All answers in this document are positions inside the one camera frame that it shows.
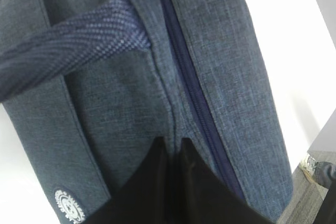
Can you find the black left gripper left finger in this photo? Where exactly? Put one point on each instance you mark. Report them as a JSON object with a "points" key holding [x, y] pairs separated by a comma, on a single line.
{"points": [[142, 197]]}

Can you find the dark navy fabric lunch bag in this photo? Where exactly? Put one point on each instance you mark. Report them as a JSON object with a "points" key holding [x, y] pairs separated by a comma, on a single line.
{"points": [[89, 84]]}

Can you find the person's shoe on floor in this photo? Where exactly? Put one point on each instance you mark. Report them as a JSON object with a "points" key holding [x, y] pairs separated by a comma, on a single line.
{"points": [[318, 172]]}

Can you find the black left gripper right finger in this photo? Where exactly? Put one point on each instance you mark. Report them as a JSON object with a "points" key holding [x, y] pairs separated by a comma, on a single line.
{"points": [[203, 198]]}

